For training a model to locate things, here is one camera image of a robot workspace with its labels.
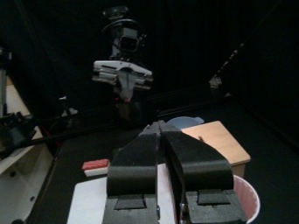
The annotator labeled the red and white block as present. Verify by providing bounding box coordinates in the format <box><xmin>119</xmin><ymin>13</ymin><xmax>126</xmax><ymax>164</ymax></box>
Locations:
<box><xmin>81</xmin><ymin>158</ymin><xmax>111</xmax><ymax>178</ymax></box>

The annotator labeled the wooden drawer box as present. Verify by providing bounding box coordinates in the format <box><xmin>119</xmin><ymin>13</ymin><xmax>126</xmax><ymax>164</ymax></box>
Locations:
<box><xmin>181</xmin><ymin>120</ymin><xmax>253</xmax><ymax>179</ymax></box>

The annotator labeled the light blue bowl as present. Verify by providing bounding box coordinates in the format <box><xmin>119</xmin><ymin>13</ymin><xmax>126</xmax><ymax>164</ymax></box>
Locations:
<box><xmin>166</xmin><ymin>115</ymin><xmax>206</xmax><ymax>130</ymax></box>

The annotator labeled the red plastic cup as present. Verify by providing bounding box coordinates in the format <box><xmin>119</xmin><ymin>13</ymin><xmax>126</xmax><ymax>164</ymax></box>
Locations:
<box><xmin>233</xmin><ymin>174</ymin><xmax>262</xmax><ymax>224</ymax></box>

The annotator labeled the white cloth clip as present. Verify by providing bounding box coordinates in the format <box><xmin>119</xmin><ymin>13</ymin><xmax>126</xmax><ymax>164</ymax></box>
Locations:
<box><xmin>209</xmin><ymin>75</ymin><xmax>223</xmax><ymax>89</ymax></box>

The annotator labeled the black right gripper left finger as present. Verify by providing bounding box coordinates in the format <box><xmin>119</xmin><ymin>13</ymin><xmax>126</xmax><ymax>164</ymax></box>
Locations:
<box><xmin>102</xmin><ymin>121</ymin><xmax>162</xmax><ymax>224</ymax></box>

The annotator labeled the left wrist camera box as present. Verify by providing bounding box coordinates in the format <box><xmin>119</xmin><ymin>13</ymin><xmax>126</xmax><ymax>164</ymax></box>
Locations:
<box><xmin>113</xmin><ymin>26</ymin><xmax>143</xmax><ymax>53</ymax></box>

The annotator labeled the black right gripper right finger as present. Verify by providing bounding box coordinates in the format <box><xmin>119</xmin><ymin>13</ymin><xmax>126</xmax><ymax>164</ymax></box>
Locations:
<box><xmin>161</xmin><ymin>121</ymin><xmax>249</xmax><ymax>224</ymax></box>

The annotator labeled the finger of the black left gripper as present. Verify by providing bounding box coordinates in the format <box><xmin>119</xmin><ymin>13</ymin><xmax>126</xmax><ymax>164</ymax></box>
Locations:
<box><xmin>126</xmin><ymin>69</ymin><xmax>138</xmax><ymax>102</ymax></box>
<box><xmin>117</xmin><ymin>69</ymin><xmax>127</xmax><ymax>100</ymax></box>

